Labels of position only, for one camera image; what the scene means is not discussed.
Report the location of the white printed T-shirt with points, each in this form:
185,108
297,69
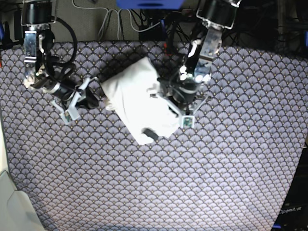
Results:
130,94

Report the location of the red black table clamp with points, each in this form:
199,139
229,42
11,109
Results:
167,50

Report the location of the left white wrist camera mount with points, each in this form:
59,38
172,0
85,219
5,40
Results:
186,115

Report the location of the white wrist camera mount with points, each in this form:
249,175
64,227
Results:
68,110
186,115

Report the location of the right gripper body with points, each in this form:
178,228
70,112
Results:
62,90

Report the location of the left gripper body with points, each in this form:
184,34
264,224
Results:
180,92

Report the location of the grey patterned table mat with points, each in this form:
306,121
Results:
231,172

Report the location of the blue box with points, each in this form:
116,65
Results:
149,4

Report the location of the black device with logo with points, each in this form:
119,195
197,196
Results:
293,215

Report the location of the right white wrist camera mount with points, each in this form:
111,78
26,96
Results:
68,110

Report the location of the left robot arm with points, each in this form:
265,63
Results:
206,39

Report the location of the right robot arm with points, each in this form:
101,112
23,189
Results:
43,71

